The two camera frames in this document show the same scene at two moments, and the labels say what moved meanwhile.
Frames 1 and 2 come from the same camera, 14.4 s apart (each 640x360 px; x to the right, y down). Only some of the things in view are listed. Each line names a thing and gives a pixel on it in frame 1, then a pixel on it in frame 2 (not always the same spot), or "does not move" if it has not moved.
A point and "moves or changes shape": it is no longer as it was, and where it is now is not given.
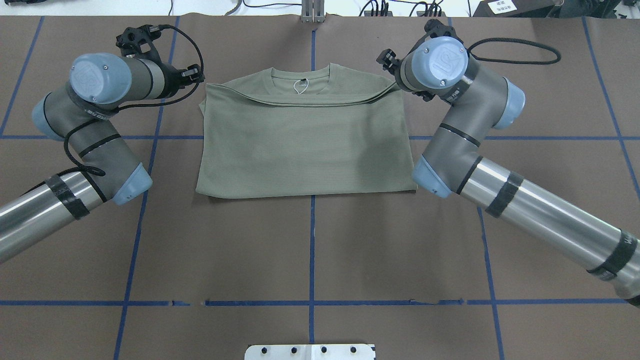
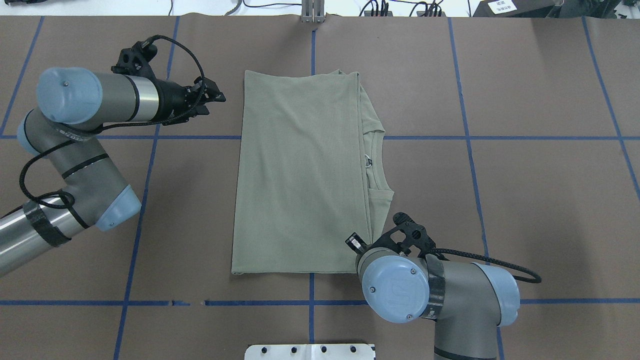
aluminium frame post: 313,11 does not move
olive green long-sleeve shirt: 321,129 moves or changes shape
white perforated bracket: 310,352 does not move
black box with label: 515,8 does not move
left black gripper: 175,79 → 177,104
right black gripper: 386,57 → 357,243
